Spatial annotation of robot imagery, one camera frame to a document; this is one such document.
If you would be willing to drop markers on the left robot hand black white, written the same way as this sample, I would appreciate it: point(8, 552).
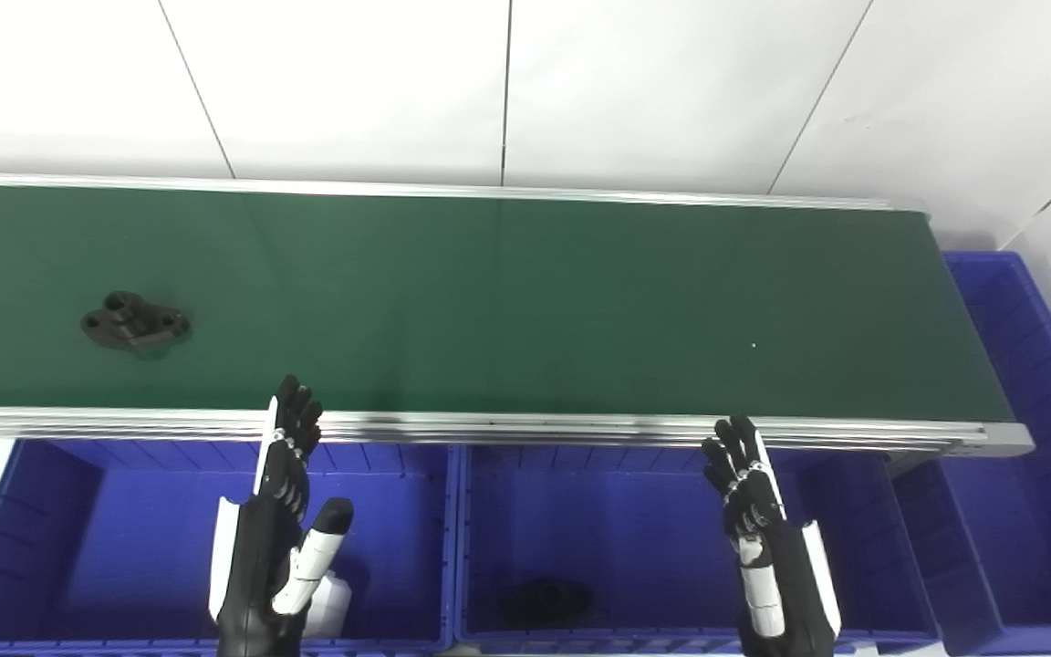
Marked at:
point(256, 566)

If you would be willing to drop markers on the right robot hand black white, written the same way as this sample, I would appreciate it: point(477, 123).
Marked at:
point(781, 584)

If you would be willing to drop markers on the black bracket part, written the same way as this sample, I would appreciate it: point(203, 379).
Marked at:
point(133, 324)

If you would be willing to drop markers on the white block part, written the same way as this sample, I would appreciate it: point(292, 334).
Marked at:
point(336, 607)

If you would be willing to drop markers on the blue plastic bin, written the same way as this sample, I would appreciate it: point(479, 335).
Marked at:
point(635, 538)
point(1027, 511)
point(124, 547)

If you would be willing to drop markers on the black part in bin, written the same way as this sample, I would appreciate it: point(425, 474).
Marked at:
point(546, 602)

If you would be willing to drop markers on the green conveyor belt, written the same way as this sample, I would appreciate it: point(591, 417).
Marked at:
point(580, 429)
point(525, 301)

